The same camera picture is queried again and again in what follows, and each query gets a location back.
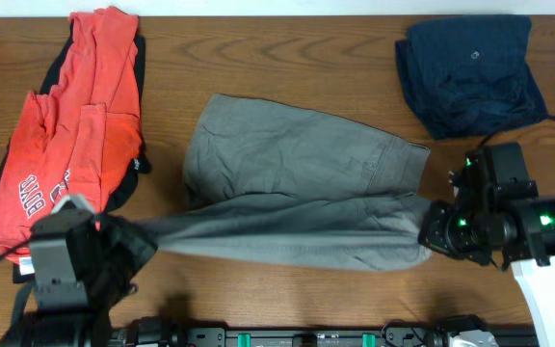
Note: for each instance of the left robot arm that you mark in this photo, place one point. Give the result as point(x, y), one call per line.
point(84, 265)

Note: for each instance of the red printed t-shirt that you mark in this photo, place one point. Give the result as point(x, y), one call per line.
point(65, 144)

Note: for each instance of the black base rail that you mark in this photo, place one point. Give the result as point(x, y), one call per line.
point(219, 337)

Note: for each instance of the black garment under pile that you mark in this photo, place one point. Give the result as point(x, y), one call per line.
point(133, 173)

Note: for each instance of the folded navy blue garment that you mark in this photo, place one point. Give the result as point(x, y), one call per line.
point(467, 75)

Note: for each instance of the grey shorts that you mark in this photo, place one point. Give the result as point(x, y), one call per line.
point(273, 183)

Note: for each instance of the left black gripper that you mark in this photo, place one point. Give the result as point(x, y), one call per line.
point(126, 248)

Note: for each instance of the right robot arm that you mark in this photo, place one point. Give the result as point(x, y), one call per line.
point(498, 208)

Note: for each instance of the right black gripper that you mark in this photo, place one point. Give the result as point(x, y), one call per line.
point(435, 234)

